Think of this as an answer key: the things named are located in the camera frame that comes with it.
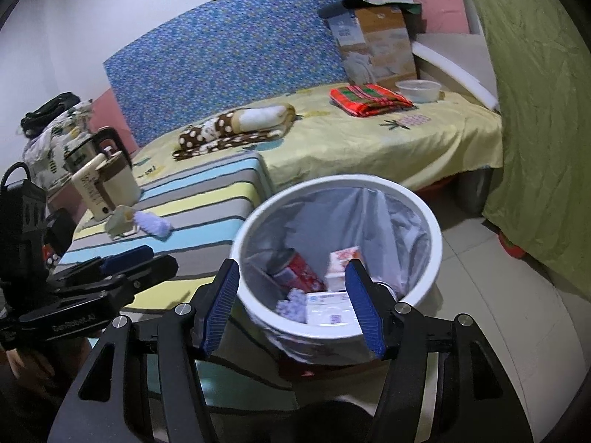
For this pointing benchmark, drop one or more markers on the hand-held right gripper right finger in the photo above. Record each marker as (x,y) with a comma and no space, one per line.
(362,309)

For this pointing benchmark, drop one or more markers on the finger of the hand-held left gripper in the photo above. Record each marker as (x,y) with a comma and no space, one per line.
(129,256)
(147,272)

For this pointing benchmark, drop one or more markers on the blue floral mattress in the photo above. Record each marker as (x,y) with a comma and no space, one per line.
(231,55)

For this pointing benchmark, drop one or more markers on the brown polka dot blanket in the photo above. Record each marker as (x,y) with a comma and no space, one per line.
(217,131)

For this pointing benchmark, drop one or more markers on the white fluffy cloth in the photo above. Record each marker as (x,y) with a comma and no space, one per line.
(291,307)

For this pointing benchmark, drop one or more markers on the red basin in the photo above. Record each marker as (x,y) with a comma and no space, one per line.
(436,187)

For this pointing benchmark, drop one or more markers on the white trash bin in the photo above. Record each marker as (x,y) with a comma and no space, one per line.
(295,332)

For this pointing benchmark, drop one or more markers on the red plastic object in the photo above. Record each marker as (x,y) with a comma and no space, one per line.
(510,244)

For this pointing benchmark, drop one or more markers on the white foam board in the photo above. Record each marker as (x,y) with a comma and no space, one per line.
(457,69)

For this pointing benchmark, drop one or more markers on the cardboard box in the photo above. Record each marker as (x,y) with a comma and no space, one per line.
(378,46)

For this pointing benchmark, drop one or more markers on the yellow bedsheet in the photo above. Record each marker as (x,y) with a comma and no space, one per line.
(346,147)

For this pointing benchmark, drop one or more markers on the crumpled tissue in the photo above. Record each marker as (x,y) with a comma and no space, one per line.
(120,224)

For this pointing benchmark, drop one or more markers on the red plaid cloth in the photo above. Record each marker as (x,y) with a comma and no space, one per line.
(369,99)

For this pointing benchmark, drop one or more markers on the beige electric kettle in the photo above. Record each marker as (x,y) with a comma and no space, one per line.
(115,180)

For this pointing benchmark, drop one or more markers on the striped tablecloth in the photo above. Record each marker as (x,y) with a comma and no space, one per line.
(194,203)

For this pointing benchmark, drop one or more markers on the purple crumpled wrapper on bed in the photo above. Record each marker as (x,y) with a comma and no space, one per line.
(152,226)

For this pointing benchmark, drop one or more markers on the translucent plastic bin liner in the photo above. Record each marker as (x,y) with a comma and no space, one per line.
(369,221)

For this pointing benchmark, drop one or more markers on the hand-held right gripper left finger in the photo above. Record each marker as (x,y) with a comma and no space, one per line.
(221,304)

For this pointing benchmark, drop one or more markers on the pineapple print fabric bundle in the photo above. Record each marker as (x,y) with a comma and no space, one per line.
(55,147)

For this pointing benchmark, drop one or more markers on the dark can with red label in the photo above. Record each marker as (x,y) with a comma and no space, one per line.
(300,272)

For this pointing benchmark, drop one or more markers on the purple grape juice carton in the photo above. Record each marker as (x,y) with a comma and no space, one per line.
(328,307)

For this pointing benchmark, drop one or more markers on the green cloth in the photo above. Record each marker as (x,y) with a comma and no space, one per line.
(545,124)

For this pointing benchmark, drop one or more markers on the clear plastic bowl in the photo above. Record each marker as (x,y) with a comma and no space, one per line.
(418,92)

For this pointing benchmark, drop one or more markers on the red strawberry drink carton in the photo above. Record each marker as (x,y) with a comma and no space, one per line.
(339,263)

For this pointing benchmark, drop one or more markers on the black bag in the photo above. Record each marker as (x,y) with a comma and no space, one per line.
(51,110)

